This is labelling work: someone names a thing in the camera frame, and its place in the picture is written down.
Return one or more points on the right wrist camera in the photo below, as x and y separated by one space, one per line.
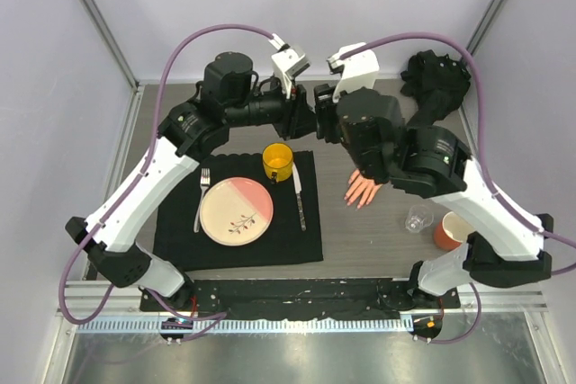
359 70

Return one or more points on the pink and cream plate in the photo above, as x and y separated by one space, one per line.
236 211

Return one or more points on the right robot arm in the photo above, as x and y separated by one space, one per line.
433 163

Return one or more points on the orange ceramic mug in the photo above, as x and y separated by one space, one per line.
451 232

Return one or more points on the clear plastic cup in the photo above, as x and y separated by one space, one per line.
419 217

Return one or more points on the black cloth placemat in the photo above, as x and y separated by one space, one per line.
284 243

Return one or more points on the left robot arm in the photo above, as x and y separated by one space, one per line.
230 95

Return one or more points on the table knife patterned handle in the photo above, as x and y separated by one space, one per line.
298 194

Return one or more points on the yellow enamel mug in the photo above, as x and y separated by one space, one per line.
278 162

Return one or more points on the silver fork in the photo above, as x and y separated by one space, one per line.
205 183

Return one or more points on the white cable duct strip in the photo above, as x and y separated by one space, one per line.
172 326

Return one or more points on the black sleeve forearm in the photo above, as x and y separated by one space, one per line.
438 85

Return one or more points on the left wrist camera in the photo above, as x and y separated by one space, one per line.
288 62

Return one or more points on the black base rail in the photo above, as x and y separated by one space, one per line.
307 299

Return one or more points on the mannequin hand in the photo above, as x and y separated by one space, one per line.
361 191

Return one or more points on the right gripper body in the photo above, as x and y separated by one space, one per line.
328 127

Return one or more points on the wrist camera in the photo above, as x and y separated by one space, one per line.
359 70
288 62

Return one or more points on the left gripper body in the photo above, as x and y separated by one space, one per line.
287 127

